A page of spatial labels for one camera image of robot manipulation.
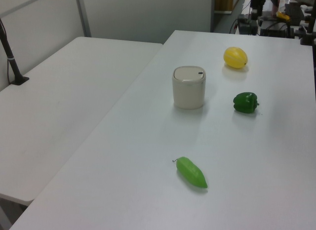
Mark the dark laptop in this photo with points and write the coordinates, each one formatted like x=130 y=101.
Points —
x=294 y=10

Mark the black camera stand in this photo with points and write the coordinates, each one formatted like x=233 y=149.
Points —
x=307 y=30

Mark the beige lidded garbage bin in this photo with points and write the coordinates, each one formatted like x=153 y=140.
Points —
x=188 y=91

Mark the black pole with base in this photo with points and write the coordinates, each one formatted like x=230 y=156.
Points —
x=11 y=59

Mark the yellow toy melon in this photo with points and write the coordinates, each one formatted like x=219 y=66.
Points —
x=235 y=57

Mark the black equipment box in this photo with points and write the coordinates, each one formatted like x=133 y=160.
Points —
x=245 y=26

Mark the yellow wooden cabinet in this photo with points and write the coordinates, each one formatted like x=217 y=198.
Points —
x=223 y=1

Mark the dark green toy bell pepper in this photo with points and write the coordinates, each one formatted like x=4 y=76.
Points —
x=245 y=102

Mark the grey metal partition post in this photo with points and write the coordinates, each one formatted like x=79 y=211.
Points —
x=83 y=15

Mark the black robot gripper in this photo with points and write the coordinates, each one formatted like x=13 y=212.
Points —
x=258 y=0

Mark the white side table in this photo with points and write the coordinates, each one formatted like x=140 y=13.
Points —
x=61 y=104

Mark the small yellow object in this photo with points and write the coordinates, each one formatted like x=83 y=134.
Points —
x=283 y=15

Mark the light green toy pepper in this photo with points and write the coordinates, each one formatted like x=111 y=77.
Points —
x=191 y=172

